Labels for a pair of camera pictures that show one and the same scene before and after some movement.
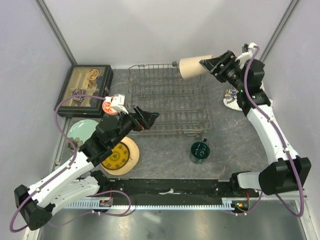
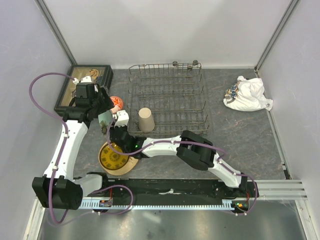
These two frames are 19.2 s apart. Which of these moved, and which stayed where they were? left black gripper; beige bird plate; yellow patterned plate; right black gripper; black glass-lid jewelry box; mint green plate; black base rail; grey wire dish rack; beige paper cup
Moved: mint green plate; right black gripper; left black gripper; beige paper cup
Stayed: beige bird plate; black glass-lid jewelry box; black base rail; grey wire dish rack; yellow patterned plate
